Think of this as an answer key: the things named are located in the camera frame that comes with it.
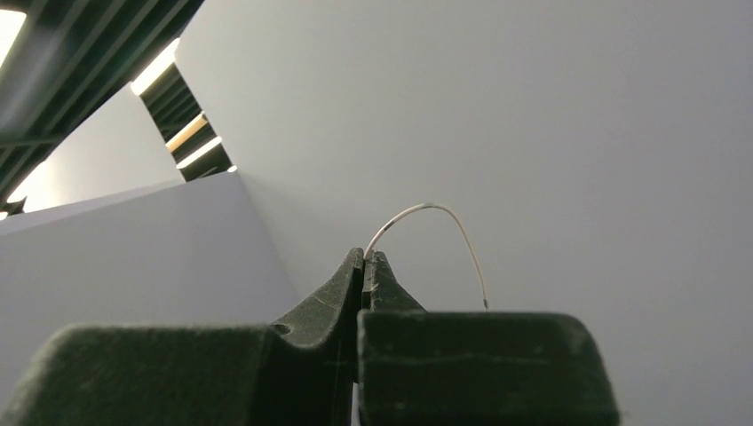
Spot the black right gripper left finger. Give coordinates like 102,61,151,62
1,248,364,425

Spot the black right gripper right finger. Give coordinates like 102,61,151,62
357,252,621,425

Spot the white cable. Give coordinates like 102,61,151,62
363,202,490,312

